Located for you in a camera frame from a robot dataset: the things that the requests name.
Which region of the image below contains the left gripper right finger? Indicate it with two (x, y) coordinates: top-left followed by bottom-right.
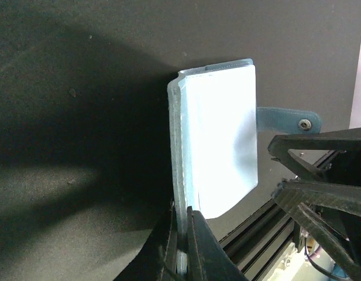
(187, 207), (247, 281)

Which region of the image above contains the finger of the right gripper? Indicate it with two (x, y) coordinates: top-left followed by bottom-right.
(272, 180), (361, 280)
(267, 128), (361, 181)

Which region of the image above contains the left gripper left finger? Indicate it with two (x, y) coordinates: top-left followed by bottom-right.
(115, 202), (178, 281)

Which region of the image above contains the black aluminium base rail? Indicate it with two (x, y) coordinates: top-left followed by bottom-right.
(220, 149), (349, 280)

